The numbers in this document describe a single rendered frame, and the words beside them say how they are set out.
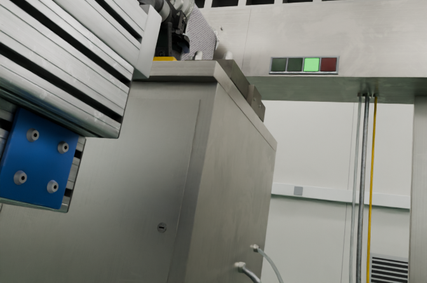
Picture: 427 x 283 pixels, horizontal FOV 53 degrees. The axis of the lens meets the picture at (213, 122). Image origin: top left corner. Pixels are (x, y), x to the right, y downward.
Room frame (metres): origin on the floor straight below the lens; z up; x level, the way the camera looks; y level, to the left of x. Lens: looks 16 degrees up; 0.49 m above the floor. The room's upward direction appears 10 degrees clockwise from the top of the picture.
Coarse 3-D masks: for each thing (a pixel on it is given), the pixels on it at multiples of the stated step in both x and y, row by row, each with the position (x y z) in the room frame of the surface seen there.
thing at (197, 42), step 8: (192, 24) 1.30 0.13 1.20; (192, 32) 1.31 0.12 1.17; (192, 40) 1.32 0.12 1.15; (200, 40) 1.38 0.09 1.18; (192, 48) 1.33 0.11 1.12; (200, 48) 1.39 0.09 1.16; (208, 48) 1.45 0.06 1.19; (184, 56) 1.29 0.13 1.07; (192, 56) 1.34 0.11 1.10; (208, 56) 1.46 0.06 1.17
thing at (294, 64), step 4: (288, 60) 1.46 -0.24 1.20; (292, 60) 1.45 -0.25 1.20; (296, 60) 1.45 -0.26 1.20; (300, 60) 1.44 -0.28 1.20; (288, 64) 1.46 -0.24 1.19; (292, 64) 1.45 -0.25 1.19; (296, 64) 1.45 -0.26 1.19; (300, 64) 1.44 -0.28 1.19; (288, 68) 1.46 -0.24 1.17; (292, 68) 1.45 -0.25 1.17; (296, 68) 1.44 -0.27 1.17; (300, 68) 1.44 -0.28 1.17
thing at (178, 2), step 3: (171, 0) 1.28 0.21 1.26; (174, 0) 1.28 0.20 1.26; (177, 0) 1.27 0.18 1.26; (180, 0) 1.26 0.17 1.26; (183, 0) 1.28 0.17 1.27; (174, 3) 1.27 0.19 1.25; (177, 3) 1.27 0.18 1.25; (180, 3) 1.26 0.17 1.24; (183, 3) 1.27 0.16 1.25; (174, 6) 1.27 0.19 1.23; (177, 6) 1.27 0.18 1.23; (180, 6) 1.27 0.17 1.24; (177, 9) 1.27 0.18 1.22
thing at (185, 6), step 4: (184, 0) 1.27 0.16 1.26; (188, 0) 1.26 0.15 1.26; (184, 4) 1.27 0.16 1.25; (188, 4) 1.27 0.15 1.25; (184, 8) 1.27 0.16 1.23; (184, 12) 1.27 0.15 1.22; (184, 20) 1.30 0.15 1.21; (184, 24) 1.32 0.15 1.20; (184, 28) 1.34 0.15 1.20; (184, 32) 1.36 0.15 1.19
